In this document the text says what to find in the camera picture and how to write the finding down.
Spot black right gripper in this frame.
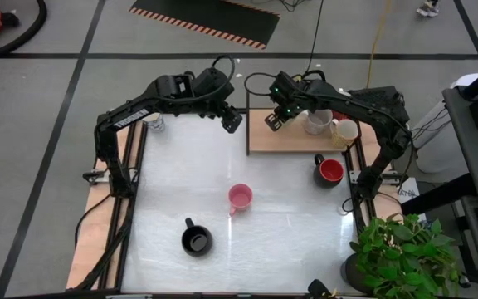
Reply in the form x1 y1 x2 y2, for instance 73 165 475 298
265 70 310 132

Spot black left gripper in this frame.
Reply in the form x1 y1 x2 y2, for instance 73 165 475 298
192 67 243 135

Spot grey floral patterned mug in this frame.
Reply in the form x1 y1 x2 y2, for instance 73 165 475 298
303 108 334 136

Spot yellow dotted mug white handle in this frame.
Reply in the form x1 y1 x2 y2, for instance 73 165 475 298
329 118 360 150

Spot black mug red interior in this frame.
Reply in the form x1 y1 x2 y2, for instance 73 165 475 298
312 153 345 189

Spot pink ceramic mug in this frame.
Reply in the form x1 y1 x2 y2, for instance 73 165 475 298
227 183 255 217

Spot matte black round mug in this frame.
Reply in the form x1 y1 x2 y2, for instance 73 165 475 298
180 217 214 257

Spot wooden tray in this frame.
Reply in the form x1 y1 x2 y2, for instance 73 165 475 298
245 93 359 155

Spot black floor mat orange stripes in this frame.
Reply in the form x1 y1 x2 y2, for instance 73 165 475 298
129 0 281 50

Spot black perforated computer case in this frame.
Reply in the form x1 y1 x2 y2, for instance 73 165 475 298
346 85 411 125

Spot white printed paper sheet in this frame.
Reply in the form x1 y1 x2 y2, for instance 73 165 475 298
396 177 421 204

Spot potted green leafy plant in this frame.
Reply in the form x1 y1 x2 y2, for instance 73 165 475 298
340 212 464 299

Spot person's foot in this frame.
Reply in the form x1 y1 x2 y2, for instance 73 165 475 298
415 0 440 18

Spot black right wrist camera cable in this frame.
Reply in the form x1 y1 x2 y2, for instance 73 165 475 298
243 72 280 97

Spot black cable with coil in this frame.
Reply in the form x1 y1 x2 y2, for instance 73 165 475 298
303 0 327 84

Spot black right arm base cable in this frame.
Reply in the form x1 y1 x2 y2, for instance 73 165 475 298
341 197 363 217

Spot black arm base cable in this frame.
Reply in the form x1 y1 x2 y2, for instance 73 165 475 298
341 197 363 217
74 191 114 250

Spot yellow drop cable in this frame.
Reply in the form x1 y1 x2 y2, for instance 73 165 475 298
365 0 392 88

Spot black computer cable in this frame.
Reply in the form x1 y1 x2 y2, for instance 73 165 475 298
402 105 451 145

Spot black handheld video camera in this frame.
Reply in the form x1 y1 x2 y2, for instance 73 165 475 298
307 278 339 299

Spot black aluminium table frame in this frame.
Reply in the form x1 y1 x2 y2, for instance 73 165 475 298
81 94 393 292

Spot black left arm base cable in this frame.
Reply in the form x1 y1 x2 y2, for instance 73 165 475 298
74 191 114 250

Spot black vacuum hose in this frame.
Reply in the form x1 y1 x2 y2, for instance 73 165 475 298
0 0 48 62

